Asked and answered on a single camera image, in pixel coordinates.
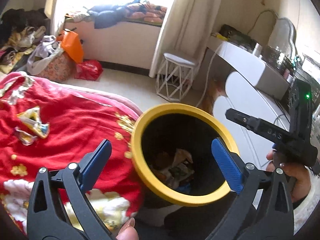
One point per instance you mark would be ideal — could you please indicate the white wire frame stool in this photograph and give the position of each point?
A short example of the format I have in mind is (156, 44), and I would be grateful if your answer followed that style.
(175, 76)

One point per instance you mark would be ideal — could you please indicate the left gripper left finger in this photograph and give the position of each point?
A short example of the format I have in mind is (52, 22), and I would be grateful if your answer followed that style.
(47, 217)

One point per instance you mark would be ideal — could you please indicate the orange patterned quilt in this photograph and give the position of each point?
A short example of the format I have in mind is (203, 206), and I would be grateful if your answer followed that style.
(145, 12)

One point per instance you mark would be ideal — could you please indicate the lavender garment in basket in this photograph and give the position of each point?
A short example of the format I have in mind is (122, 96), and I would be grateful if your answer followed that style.
(48, 49)

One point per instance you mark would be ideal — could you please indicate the white dressing table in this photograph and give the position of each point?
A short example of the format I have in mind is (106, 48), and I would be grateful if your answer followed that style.
(253, 69)

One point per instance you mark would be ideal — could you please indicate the yellow white snack wrapper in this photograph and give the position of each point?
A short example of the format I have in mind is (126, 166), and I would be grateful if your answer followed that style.
(31, 119)

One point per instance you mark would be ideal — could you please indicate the cream curtain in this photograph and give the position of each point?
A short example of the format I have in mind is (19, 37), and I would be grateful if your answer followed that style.
(186, 28)

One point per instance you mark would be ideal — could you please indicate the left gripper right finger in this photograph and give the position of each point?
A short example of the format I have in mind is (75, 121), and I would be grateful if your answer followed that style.
(262, 208)

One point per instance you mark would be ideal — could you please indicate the pile of clothes on bed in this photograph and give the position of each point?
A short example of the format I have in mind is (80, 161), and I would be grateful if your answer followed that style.
(21, 32)

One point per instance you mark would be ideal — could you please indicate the orange bag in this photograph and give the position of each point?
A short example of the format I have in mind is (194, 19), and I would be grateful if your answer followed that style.
(71, 44)

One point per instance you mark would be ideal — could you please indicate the red plastic bag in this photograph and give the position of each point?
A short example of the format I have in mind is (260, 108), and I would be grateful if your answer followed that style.
(88, 70)

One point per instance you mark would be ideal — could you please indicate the dark jacket on window seat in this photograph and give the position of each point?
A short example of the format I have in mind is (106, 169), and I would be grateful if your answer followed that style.
(105, 16)

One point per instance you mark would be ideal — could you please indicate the person's left hand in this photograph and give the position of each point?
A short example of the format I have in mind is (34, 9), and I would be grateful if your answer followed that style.
(128, 231)

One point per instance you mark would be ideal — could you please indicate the floral fabric laundry basket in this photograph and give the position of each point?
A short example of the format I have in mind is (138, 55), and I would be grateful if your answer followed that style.
(60, 69)

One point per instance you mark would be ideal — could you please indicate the person's right hand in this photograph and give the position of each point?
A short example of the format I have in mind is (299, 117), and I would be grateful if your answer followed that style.
(302, 185)

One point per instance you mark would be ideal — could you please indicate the yellow rimmed black trash bin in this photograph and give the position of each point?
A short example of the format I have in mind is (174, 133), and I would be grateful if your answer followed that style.
(172, 154)

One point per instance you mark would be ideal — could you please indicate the red floral blanket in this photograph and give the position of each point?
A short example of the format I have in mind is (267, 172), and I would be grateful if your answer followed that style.
(79, 120)

